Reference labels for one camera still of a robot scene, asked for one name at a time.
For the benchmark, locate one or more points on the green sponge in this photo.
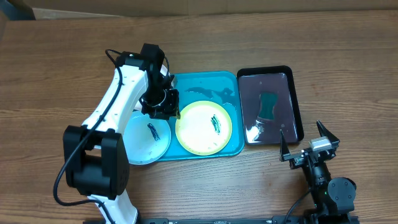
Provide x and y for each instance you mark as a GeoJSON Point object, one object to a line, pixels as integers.
{"type": "Point", "coordinates": [267, 104]}

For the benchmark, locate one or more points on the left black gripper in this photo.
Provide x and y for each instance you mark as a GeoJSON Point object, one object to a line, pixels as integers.
{"type": "Point", "coordinates": [170, 108]}

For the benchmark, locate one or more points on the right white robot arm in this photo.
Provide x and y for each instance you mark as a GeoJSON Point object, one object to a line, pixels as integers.
{"type": "Point", "coordinates": [333, 198]}

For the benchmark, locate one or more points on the yellow plate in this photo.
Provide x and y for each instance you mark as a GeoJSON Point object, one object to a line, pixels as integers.
{"type": "Point", "coordinates": [204, 128]}

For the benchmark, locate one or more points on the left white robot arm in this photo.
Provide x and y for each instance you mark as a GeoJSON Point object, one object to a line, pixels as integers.
{"type": "Point", "coordinates": [96, 167]}

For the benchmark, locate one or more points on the light blue plate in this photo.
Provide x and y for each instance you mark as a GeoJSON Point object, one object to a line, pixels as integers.
{"type": "Point", "coordinates": [146, 140]}

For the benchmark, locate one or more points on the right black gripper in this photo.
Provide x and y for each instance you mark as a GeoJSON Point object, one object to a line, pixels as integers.
{"type": "Point", "coordinates": [296, 158]}

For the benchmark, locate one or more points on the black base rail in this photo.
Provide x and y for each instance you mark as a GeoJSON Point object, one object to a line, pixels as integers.
{"type": "Point", "coordinates": [273, 220]}

